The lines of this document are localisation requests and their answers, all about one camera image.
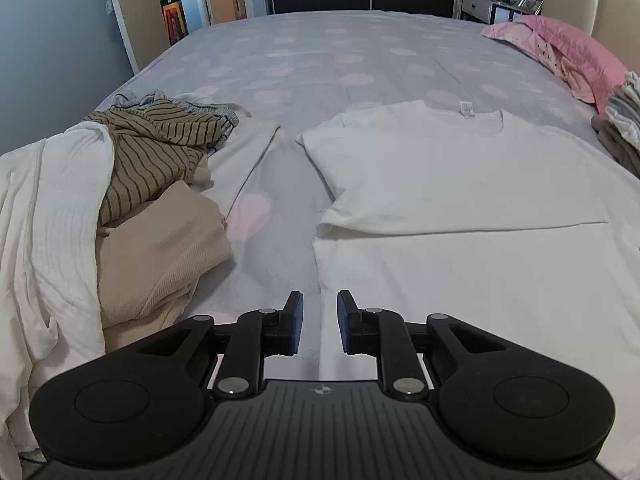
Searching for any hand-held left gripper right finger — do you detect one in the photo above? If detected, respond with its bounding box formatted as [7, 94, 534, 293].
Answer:
[336, 289, 509, 401]

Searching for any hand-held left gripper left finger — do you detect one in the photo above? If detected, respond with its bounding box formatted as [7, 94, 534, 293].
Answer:
[136, 290, 305, 401]

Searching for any white t-shirt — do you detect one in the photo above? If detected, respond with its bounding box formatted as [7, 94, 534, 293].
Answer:
[296, 100, 640, 478]

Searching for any beige ribbed garment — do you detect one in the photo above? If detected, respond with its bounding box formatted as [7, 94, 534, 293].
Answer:
[95, 180, 234, 357]

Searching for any cream white garment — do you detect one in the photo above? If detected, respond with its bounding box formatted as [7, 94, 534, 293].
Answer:
[190, 109, 282, 222]

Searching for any grey striped garment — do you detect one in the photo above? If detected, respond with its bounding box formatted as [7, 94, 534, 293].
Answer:
[112, 89, 252, 154]

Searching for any tan striped garment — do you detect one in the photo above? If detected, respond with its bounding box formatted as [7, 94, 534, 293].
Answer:
[82, 100, 227, 227]

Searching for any white ribbed garment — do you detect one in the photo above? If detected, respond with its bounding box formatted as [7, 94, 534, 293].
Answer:
[0, 122, 117, 467]

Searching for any bed with polka-dot sheet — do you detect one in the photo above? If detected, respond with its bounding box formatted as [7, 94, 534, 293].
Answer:
[0, 9, 640, 386]

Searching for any orange object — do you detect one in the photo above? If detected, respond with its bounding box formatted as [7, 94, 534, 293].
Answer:
[162, 2, 184, 44]

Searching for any taupe folded blanket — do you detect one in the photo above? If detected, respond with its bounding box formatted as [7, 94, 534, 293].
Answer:
[591, 114, 640, 179]

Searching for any light pink pillow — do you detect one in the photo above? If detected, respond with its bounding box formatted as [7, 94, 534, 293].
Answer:
[480, 19, 542, 54]

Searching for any peach patterned cloth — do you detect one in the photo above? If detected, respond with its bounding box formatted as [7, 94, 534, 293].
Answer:
[537, 40, 602, 104]

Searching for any white sideboard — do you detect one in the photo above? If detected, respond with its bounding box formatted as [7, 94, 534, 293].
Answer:
[452, 0, 543, 26]

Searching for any beige door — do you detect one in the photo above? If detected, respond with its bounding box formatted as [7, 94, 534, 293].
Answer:
[102, 0, 173, 74]

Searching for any white folded shirt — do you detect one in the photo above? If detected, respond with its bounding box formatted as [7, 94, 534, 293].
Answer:
[606, 95, 640, 142]

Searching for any pale folded garment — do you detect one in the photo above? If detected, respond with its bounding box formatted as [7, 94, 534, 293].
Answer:
[620, 72, 640, 104]

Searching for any cream padded headboard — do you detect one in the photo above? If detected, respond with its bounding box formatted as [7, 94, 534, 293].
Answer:
[542, 0, 640, 74]

